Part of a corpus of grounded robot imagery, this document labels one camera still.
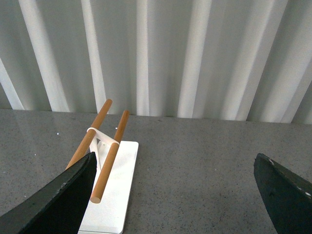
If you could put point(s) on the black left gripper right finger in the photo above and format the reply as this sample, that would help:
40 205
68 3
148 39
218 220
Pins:
286 196

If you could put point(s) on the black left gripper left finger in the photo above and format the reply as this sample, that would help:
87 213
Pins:
58 207

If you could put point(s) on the right wooden rack rod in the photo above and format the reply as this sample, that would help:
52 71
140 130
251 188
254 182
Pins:
101 183

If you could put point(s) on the wooden rack rod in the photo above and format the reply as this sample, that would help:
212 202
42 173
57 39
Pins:
86 141
101 183

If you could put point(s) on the white towel rack stand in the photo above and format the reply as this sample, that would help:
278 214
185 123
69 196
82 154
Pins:
108 216

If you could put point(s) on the left wooden rack rod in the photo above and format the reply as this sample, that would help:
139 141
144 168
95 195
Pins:
86 141

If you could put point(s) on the white pleated curtain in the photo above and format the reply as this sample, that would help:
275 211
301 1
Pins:
222 59

